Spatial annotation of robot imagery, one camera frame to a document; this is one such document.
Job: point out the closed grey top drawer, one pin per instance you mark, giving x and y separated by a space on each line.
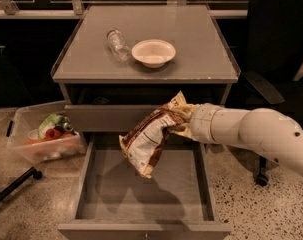
107 118

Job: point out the green and white bag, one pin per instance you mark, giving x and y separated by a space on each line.
52 121

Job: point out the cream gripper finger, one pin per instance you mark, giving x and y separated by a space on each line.
186 110
181 130

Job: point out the black office chair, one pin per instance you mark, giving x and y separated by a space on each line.
272 76

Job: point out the open grey middle drawer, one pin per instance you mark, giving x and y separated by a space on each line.
114 202

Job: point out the grey drawer cabinet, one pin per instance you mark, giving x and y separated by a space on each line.
123 62

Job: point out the clear plastic bottle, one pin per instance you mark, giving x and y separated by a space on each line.
118 45

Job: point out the white bowl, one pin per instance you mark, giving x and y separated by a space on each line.
153 53

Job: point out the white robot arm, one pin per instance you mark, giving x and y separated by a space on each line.
263 131

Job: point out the black chair leg with caster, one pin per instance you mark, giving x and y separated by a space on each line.
31 172

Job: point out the orange snack item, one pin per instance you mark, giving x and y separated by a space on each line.
50 135

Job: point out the clear plastic storage bin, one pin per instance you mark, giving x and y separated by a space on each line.
25 125

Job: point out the brown chip bag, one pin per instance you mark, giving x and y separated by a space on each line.
143 145

